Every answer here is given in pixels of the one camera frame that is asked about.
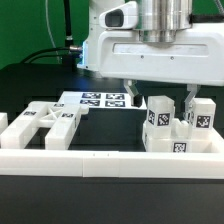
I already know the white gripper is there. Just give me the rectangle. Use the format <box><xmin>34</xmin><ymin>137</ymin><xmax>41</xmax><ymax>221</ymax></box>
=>
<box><xmin>97</xmin><ymin>0</ymin><xmax>224</xmax><ymax>120</ymax></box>

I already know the white chair seat part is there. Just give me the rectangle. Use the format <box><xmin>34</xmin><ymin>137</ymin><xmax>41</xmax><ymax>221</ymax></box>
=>
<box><xmin>142</xmin><ymin>123</ymin><xmax>224</xmax><ymax>153</ymax></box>

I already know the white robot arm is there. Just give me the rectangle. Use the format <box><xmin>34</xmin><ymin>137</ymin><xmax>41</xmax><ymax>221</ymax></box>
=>
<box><xmin>80</xmin><ymin>0</ymin><xmax>224</xmax><ymax>112</ymax></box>

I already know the white chair back part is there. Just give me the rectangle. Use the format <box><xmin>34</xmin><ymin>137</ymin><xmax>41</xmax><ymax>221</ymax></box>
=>
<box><xmin>0</xmin><ymin>101</ymin><xmax>89</xmax><ymax>150</ymax></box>

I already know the white marker sheet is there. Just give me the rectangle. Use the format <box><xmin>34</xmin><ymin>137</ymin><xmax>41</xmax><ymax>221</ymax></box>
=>
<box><xmin>58</xmin><ymin>91</ymin><xmax>146</xmax><ymax>110</ymax></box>

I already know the white U-shaped fence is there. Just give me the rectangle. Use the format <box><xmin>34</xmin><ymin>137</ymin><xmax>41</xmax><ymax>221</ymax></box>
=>
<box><xmin>0</xmin><ymin>133</ymin><xmax>224</xmax><ymax>179</ymax></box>

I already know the white block at left edge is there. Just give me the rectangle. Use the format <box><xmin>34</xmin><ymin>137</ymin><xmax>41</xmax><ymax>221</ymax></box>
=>
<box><xmin>0</xmin><ymin>112</ymin><xmax>8</xmax><ymax>134</ymax></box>

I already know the black vertical cable post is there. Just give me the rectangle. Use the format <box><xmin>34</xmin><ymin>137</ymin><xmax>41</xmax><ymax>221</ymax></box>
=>
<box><xmin>63</xmin><ymin>0</ymin><xmax>73</xmax><ymax>66</ymax></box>

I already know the black thick cable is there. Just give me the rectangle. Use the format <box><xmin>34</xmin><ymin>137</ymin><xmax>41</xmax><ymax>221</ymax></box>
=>
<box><xmin>20</xmin><ymin>45</ymin><xmax>84</xmax><ymax>64</ymax></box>

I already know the thin grey cable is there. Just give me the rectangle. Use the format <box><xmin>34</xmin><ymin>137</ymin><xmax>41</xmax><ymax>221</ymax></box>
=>
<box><xmin>45</xmin><ymin>0</ymin><xmax>63</xmax><ymax>64</ymax></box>

